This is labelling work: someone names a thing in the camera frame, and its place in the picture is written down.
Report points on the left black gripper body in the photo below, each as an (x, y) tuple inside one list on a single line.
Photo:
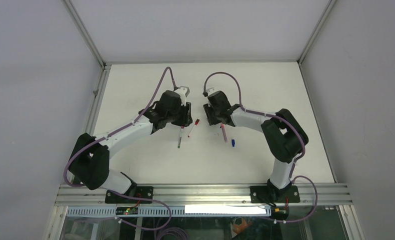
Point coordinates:
[(179, 117)]

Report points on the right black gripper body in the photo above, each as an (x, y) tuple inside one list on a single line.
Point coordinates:
[(212, 115)]

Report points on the pink pen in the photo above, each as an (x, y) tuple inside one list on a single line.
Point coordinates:
[(224, 133)]

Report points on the grey pen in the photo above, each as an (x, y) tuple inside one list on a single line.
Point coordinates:
[(180, 137)]

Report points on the red white pen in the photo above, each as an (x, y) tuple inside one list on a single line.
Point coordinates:
[(191, 130)]

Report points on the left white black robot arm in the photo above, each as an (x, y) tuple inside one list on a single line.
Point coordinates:
[(90, 158)]

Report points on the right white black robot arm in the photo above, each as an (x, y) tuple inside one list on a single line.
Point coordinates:
[(285, 137)]

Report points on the orange object below table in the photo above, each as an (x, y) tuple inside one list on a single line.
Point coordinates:
[(240, 224)]

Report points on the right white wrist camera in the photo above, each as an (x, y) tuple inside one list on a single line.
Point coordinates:
[(209, 91)]

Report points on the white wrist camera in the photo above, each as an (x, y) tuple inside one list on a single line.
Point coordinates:
[(183, 92), (209, 91)]

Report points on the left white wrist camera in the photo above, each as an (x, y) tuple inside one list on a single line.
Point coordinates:
[(183, 92)]

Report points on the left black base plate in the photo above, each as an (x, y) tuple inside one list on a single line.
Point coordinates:
[(144, 192)]

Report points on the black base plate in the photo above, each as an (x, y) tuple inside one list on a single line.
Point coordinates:
[(144, 192), (274, 195)]

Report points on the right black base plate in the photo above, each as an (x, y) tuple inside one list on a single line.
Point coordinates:
[(274, 195)]

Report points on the white slotted cable duct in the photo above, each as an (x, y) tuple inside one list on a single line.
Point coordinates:
[(174, 211)]

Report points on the aluminium front rail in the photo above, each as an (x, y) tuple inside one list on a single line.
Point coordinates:
[(300, 194)]

